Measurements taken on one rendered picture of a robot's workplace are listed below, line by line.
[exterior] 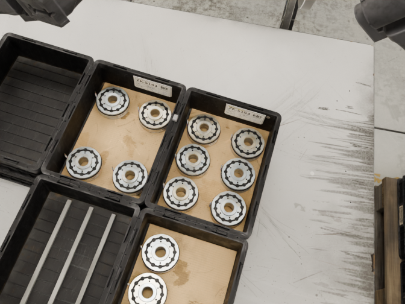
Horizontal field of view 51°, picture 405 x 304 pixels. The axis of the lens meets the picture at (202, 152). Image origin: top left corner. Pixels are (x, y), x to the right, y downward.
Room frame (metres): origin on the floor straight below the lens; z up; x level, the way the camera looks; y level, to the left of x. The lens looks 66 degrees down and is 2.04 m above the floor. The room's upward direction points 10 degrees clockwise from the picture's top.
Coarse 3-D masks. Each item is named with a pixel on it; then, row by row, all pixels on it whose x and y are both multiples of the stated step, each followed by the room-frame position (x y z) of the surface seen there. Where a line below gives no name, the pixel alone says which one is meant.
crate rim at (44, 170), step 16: (96, 64) 0.73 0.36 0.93; (112, 64) 0.74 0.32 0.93; (160, 80) 0.71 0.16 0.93; (80, 96) 0.61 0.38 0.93; (176, 112) 0.62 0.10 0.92; (64, 128) 0.50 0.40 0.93; (160, 144) 0.50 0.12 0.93; (48, 160) 0.40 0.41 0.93; (64, 176) 0.36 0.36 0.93; (144, 192) 0.35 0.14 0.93
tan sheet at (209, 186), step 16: (192, 112) 0.68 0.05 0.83; (224, 128) 0.64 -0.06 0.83; (240, 128) 0.65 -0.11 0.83; (256, 128) 0.66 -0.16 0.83; (224, 144) 0.58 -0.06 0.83; (192, 160) 0.51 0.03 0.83; (224, 160) 0.53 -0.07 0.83; (256, 160) 0.55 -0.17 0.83; (176, 176) 0.45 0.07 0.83; (208, 176) 0.47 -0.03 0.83; (240, 176) 0.49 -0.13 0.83; (256, 176) 0.50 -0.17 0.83; (208, 192) 0.42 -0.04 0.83; (208, 208) 0.37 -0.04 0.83; (224, 208) 0.38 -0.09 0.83; (240, 224) 0.34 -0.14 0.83
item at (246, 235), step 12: (216, 96) 0.69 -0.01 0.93; (180, 108) 0.63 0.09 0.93; (252, 108) 0.67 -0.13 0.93; (180, 120) 0.59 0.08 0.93; (276, 120) 0.64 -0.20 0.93; (276, 132) 0.60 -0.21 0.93; (168, 144) 0.51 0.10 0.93; (264, 168) 0.48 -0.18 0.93; (156, 180) 0.39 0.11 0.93; (264, 180) 0.45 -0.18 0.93; (156, 204) 0.33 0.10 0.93; (180, 216) 0.31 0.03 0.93; (192, 216) 0.31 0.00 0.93; (252, 216) 0.34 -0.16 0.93; (216, 228) 0.29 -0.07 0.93; (228, 228) 0.30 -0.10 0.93; (252, 228) 0.31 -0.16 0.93
